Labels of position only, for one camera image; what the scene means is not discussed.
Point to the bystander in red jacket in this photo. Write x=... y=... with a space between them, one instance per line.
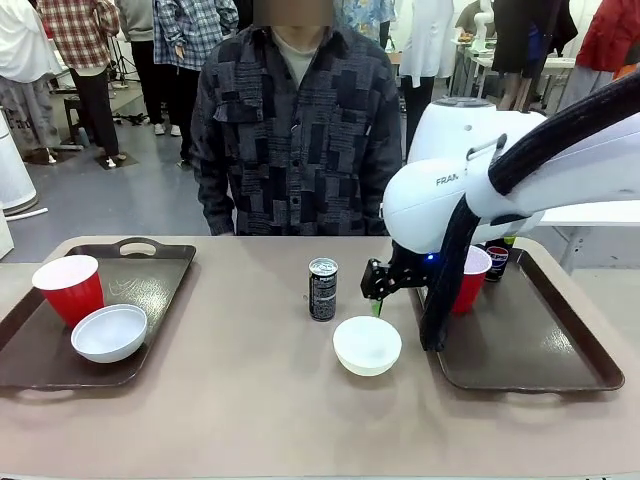
x=610 y=35

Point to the black stool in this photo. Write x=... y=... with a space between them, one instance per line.
x=75 y=107

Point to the person's left forearm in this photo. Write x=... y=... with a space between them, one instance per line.
x=372 y=200

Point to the bystander in blue plaid shirt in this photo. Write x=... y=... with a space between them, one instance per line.
x=190 y=30

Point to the person's right forearm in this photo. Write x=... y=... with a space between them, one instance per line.
x=215 y=200

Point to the brown plastic tray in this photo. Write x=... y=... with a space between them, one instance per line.
x=150 y=280
x=525 y=350

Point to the bystander in white shirt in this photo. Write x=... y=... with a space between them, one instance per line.
x=425 y=40

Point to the white tube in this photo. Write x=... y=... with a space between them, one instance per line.
x=25 y=213

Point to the bystander in white clothes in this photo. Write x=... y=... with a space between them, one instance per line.
x=20 y=50

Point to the white side table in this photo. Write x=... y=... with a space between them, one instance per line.
x=590 y=215

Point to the background work table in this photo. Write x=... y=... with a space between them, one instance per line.
x=475 y=55

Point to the black drink can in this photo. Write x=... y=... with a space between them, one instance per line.
x=324 y=295

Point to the pale grey bowl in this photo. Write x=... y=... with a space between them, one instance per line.
x=110 y=335

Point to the white cylindrical appliance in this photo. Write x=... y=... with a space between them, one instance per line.
x=15 y=170

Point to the bystander in blue patterned shirt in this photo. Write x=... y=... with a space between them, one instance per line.
x=365 y=15

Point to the bystander in grey top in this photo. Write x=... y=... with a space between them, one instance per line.
x=145 y=75

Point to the black Pepsi can blue logo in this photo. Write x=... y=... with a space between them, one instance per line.
x=497 y=262

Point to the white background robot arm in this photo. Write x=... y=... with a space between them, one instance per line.
x=482 y=20

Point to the bystander in black coat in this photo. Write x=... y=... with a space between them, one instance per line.
x=520 y=45

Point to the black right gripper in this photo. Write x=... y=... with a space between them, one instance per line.
x=395 y=275

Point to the white bowl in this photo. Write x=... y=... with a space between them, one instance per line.
x=367 y=350

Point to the person in dark patchwork shirt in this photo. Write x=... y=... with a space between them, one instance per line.
x=295 y=150

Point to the red plastic cup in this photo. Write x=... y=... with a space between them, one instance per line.
x=472 y=295
x=75 y=295

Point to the bystander in red plaid shirt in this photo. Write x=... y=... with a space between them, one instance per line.
x=75 y=30

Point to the black tripod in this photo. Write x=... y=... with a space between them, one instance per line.
x=122 y=65

